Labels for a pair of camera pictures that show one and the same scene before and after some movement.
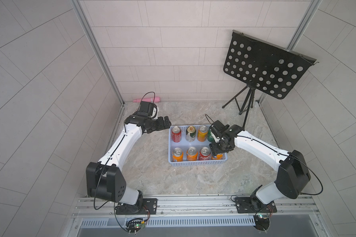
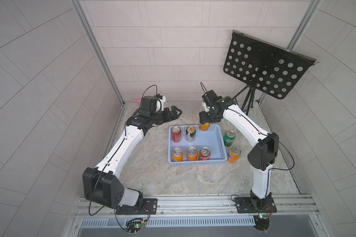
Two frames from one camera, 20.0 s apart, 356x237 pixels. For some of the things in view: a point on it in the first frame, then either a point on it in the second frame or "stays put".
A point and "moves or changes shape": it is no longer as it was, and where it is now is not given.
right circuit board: x=261 y=222 stays put
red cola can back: x=176 y=134 stays put
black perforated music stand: x=272 y=70 stays put
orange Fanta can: x=219 y=156 → x=233 y=154
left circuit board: x=134 y=225 stays put
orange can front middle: x=192 y=154 stays put
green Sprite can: x=211 y=137 moves or changes shape
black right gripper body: x=219 y=146 → x=210 y=116
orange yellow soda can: x=202 y=133 moves or changes shape
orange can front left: x=177 y=155 stays put
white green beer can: x=190 y=134 stays put
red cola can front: x=204 y=154 stays put
